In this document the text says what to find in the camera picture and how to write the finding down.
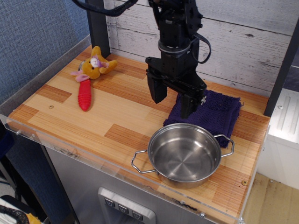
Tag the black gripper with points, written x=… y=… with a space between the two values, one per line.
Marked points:
x=178 y=72

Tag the dark blue cloth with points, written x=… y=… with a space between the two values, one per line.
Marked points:
x=217 y=115

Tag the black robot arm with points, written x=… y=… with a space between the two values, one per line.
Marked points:
x=178 y=22

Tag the brown plush toy animal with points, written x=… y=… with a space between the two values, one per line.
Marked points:
x=94 y=66

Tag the clear acrylic front guard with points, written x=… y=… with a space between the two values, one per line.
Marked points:
x=110 y=143

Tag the silver dispenser button panel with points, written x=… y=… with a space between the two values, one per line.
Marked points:
x=118 y=209

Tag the white ribbed counter unit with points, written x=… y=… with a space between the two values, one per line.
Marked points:
x=279 y=159

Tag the stainless toy fridge cabinet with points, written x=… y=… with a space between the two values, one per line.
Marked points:
x=81 y=183

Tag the yellow object bottom left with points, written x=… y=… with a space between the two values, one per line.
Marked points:
x=31 y=219

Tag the steel pan with handles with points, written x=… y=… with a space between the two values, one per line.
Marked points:
x=185 y=155

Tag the red ribbed handle spoon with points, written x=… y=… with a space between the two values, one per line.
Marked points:
x=84 y=93

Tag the dark left frame post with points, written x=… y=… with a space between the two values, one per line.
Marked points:
x=98 y=32

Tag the dark frame post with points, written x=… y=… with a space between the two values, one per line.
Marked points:
x=98 y=32
x=282 y=75

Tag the dark right frame post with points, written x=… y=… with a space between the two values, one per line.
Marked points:
x=282 y=75

